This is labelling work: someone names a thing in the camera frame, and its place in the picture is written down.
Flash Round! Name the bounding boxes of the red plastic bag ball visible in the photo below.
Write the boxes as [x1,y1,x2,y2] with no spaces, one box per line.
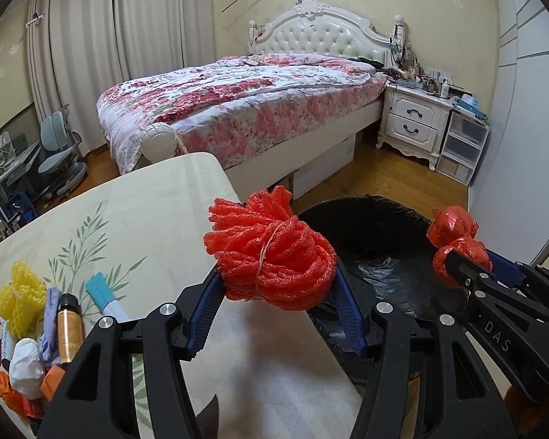
[426,205,493,289]

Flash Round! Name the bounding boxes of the red foam net bundle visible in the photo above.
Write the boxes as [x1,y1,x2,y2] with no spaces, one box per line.
[203,185,337,311]

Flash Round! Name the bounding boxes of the teal white packet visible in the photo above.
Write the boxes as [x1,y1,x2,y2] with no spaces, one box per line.
[85,273,131,323]

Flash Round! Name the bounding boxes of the amber bottle black cap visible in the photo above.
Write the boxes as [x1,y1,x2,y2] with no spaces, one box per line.
[56,293,84,365]

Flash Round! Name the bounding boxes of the white paper ball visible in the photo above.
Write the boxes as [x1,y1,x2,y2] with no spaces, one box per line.
[8,338,45,400]

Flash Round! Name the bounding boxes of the white blue powder tube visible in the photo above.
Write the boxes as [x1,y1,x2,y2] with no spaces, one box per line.
[1,319,16,369]

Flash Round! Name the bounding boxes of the black lined trash bin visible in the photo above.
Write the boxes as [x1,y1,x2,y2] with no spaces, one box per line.
[296,194,472,385]

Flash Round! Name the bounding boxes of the floral patterned tablecloth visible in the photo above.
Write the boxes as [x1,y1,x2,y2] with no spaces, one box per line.
[0,153,361,438]

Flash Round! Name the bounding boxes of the plastic drawer unit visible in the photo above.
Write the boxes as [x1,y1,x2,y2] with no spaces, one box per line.
[436,109,490,187]

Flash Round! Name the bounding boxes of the lavender crumpled cloth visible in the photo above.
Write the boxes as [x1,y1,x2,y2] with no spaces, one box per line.
[39,286,61,366]

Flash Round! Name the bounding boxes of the white nightstand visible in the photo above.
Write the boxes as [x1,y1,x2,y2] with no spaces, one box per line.
[376,82,453,172]

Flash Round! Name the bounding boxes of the white round bedpost knob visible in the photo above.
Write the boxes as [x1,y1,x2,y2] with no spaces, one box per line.
[141,123,188,164]

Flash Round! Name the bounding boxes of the yellow foam net bundle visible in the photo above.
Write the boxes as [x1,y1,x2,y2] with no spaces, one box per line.
[0,260,47,339]

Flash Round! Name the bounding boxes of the blue grey desk chair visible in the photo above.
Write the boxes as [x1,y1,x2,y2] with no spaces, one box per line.
[37,105,88,201]

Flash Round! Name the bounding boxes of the orange crumpled wrapper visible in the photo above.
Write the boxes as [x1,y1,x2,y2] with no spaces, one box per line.
[0,372,44,419]

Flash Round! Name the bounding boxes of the bed with floral quilt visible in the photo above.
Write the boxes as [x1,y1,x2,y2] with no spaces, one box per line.
[97,53,389,199]

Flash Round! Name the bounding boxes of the study desk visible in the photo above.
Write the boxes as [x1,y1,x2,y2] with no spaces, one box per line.
[0,133,42,205]

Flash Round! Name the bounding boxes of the white tufted headboard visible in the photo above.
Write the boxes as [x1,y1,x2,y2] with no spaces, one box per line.
[248,0,407,67]

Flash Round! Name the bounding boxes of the beige curtains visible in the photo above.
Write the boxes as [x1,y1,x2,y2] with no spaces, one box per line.
[26,0,216,155]

